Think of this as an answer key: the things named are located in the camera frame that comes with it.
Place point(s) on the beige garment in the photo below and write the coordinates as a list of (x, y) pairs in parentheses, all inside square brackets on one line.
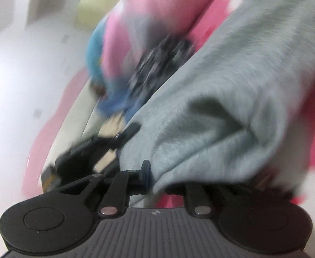
[(111, 125)]

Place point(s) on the cream wardrobe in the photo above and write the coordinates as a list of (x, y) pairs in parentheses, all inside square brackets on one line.
[(101, 2)]

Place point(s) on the blue garment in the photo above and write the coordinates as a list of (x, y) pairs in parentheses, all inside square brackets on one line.
[(120, 104)]

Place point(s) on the pink white headboard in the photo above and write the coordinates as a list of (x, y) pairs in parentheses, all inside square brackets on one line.
[(58, 129)]

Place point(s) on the pink floral duvet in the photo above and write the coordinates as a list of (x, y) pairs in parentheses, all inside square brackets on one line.
[(136, 24)]

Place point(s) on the black white plaid shirt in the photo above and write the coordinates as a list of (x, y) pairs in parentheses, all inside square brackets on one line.
[(157, 64)]

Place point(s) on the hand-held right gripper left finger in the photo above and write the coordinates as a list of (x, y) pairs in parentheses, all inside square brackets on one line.
[(146, 172)]

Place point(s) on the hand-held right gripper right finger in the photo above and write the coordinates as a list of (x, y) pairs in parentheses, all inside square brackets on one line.
[(196, 197)]

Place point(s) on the gray sweatpants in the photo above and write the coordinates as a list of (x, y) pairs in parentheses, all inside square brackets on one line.
[(227, 86)]

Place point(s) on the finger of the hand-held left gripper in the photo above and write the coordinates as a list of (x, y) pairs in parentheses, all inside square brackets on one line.
[(128, 134)]

